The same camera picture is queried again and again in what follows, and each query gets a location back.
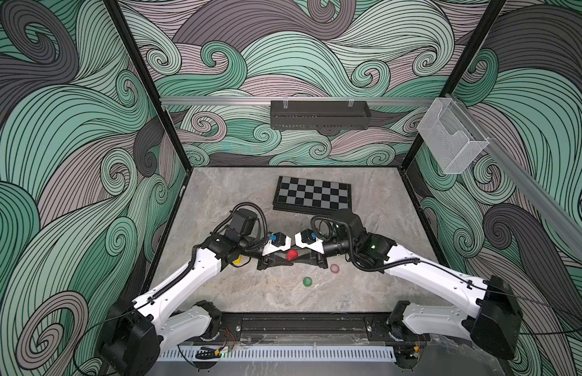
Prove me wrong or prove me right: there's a red paint jar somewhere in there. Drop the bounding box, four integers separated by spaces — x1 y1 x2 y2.
286 249 299 262

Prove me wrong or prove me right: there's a green jar lid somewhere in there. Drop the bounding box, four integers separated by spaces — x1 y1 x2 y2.
303 277 313 288

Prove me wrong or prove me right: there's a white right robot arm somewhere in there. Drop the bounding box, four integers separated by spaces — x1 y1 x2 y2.
294 209 523 360

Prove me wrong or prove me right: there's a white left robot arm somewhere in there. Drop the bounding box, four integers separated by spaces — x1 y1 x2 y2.
96 202 292 375

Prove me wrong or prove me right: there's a black white chessboard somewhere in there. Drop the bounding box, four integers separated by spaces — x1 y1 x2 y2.
273 175 352 215

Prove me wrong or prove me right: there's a white ventilated front strip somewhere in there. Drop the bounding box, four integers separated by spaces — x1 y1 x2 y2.
158 345 396 363

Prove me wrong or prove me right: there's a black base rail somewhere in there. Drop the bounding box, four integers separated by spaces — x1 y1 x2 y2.
206 310 490 343

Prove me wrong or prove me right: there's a black wall shelf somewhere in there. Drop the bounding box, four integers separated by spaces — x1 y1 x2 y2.
270 100 372 134

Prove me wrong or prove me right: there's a clear plastic wall bin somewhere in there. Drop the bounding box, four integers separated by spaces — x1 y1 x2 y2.
417 97 489 175

